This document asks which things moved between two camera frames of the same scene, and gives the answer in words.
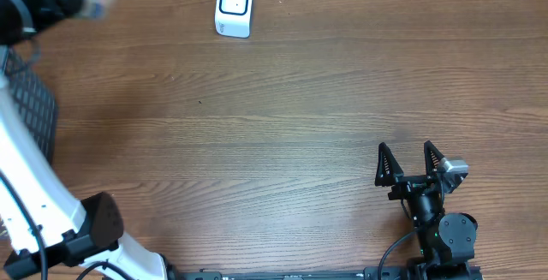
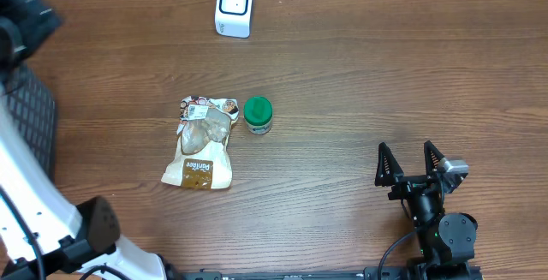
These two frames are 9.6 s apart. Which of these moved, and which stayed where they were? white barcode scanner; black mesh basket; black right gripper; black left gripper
Moved: black left gripper
Stayed: black mesh basket; black right gripper; white barcode scanner
